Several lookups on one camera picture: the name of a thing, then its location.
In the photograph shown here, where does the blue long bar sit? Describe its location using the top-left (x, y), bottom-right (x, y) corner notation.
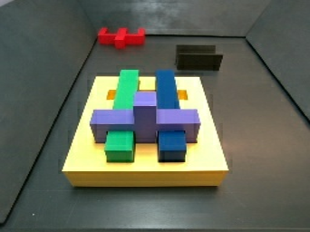
top-left (155, 70), bottom-right (187, 162)

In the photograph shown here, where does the yellow base board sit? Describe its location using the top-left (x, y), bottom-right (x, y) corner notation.
top-left (62, 76), bottom-right (229, 187)

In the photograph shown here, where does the green long bar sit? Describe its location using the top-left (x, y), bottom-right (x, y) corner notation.
top-left (105, 70), bottom-right (139, 162)

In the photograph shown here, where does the purple cross-shaped block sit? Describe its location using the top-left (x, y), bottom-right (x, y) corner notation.
top-left (90, 92), bottom-right (201, 143)

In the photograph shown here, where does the red cross-shaped block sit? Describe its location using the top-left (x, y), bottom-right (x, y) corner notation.
top-left (98, 27), bottom-right (146, 49)

